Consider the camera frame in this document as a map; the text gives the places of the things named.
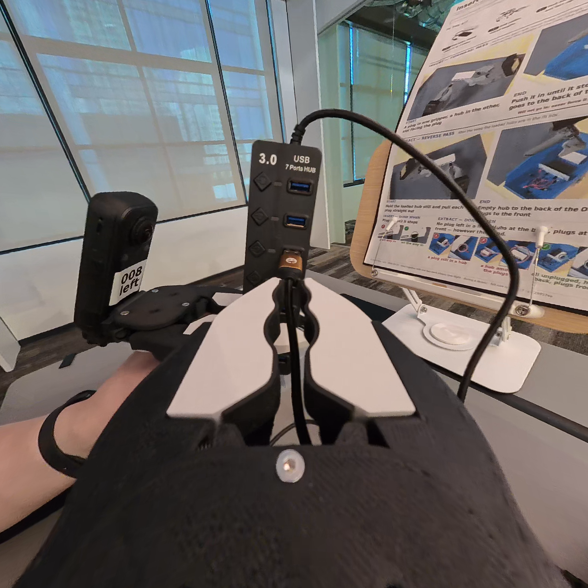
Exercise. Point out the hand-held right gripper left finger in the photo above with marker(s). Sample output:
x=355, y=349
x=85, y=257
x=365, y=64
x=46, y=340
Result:
x=220, y=367

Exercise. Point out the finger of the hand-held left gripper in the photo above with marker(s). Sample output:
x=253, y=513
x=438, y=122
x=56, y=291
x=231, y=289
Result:
x=196, y=328
x=227, y=298

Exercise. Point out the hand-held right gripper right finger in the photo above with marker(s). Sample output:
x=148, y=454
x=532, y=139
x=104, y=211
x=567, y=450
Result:
x=363, y=367

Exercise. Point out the black multi-port usb hub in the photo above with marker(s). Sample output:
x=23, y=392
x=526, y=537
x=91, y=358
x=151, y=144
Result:
x=266, y=206

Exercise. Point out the person's left forearm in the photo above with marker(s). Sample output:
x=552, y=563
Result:
x=23, y=459

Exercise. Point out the person's left hand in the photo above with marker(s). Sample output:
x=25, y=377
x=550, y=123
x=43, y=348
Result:
x=101, y=399

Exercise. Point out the black desk mat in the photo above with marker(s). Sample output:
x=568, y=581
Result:
x=367, y=307

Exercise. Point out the small black table clip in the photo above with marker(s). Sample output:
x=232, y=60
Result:
x=67, y=360

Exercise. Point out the white metal document stand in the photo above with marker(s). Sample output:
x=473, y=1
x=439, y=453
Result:
x=505, y=363

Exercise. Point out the large window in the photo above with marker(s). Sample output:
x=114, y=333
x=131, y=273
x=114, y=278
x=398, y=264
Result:
x=138, y=92

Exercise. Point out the black wristband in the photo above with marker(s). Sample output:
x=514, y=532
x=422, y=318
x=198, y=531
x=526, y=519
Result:
x=46, y=441

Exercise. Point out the printed instruction sheet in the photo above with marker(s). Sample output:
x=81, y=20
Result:
x=551, y=160

